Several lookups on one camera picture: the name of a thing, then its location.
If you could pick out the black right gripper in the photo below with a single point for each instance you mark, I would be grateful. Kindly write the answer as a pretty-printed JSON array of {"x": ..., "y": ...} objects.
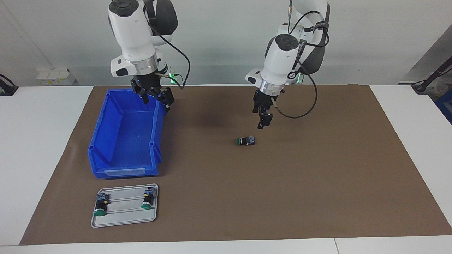
[{"x": 148, "y": 84}]

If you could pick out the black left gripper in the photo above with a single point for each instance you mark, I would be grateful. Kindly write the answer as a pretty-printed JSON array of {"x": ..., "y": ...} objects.
[{"x": 263, "y": 102}]

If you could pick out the green push button switch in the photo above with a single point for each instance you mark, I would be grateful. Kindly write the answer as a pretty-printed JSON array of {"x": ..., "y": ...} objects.
[
  {"x": 101, "y": 206},
  {"x": 247, "y": 141},
  {"x": 148, "y": 199}
]

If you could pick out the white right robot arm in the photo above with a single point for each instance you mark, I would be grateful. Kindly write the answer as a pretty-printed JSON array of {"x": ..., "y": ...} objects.
[{"x": 132, "y": 31}]

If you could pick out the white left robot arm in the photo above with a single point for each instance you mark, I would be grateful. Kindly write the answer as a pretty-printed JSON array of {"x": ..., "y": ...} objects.
[{"x": 282, "y": 60}]

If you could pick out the blue plastic storage bin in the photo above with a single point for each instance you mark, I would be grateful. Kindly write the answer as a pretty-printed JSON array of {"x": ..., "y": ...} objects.
[{"x": 127, "y": 141}]

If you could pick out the brown table mat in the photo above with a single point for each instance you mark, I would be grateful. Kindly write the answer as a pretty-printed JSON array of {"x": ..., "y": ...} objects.
[{"x": 265, "y": 183}]

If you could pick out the silver metal tray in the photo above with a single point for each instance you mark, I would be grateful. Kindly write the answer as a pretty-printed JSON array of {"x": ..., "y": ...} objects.
[{"x": 125, "y": 215}]

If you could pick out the black clamp base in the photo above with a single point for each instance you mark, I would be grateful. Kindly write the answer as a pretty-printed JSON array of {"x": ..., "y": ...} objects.
[{"x": 7, "y": 88}]

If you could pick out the black stand pole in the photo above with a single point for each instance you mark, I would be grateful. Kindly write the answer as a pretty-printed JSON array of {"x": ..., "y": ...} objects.
[{"x": 432, "y": 76}]

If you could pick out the blue crate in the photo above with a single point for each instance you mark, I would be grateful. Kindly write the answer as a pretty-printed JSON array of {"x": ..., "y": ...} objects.
[{"x": 445, "y": 106}]

